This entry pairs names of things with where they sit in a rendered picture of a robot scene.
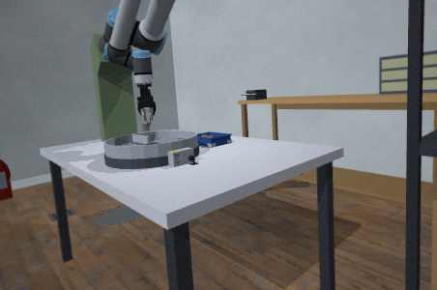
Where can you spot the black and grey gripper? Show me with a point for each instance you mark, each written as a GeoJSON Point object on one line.
{"type": "Point", "coordinates": [146, 102]}

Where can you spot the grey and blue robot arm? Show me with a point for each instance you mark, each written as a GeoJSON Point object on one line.
{"type": "Point", "coordinates": [121, 31]}

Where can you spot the blue crate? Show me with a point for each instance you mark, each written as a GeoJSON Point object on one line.
{"type": "Point", "coordinates": [217, 140]}

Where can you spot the grey round turntable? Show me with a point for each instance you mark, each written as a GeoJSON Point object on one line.
{"type": "Point", "coordinates": [133, 151]}

